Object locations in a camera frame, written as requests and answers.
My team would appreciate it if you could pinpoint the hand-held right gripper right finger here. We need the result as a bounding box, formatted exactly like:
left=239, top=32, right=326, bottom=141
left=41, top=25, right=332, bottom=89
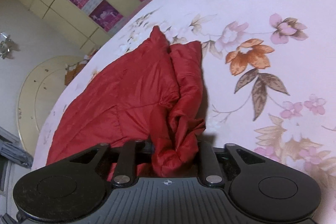
left=197, top=140, right=274, bottom=186

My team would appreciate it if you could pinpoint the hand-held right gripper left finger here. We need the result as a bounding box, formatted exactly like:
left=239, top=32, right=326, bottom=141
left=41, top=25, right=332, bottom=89
left=63, top=139, right=156, bottom=187

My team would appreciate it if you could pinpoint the red puffer jacket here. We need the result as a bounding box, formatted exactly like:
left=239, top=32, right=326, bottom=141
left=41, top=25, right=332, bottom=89
left=46, top=26, right=207, bottom=183

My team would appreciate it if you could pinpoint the orange patterned pillow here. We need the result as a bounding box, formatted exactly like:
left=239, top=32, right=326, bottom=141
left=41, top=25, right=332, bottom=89
left=64, top=55, right=91, bottom=86

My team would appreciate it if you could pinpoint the cream round headboard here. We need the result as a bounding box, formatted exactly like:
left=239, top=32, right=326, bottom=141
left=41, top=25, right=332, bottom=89
left=17, top=55, right=88, bottom=157

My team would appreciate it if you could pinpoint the grey curtain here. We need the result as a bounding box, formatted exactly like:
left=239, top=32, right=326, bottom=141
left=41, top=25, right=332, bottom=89
left=0, top=126, right=34, bottom=169

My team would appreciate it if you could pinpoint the glass wall lamp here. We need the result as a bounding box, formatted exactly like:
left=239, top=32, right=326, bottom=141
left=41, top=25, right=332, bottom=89
left=0, top=32, right=19, bottom=60

